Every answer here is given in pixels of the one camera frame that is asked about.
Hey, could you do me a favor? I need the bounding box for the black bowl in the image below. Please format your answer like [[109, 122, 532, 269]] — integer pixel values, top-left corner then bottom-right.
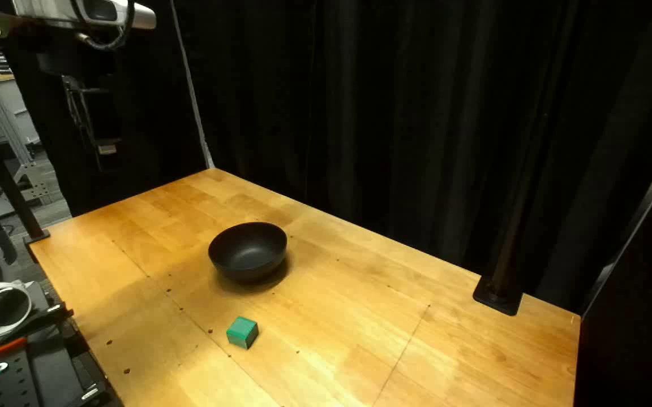
[[205, 220, 290, 285]]

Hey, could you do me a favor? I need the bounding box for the black curtain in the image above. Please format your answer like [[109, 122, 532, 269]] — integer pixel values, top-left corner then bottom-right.
[[111, 0, 652, 314]]

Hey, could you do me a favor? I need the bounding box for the black tripod leg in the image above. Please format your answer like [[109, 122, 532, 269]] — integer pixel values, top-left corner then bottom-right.
[[0, 111, 51, 245]]

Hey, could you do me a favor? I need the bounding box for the black support post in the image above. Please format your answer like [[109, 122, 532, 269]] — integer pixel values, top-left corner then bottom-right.
[[471, 0, 652, 317]]

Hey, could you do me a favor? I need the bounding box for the black side panel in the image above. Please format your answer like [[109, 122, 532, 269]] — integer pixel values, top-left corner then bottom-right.
[[572, 144, 652, 407]]

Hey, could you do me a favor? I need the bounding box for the green block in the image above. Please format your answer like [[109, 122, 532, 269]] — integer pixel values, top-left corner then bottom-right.
[[224, 314, 259, 352]]

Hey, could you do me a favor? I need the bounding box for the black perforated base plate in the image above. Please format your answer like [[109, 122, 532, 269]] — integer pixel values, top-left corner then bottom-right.
[[0, 301, 125, 407]]

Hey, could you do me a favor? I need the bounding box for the white vertical pole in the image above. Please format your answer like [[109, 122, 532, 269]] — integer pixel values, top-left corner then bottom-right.
[[168, 0, 216, 172]]

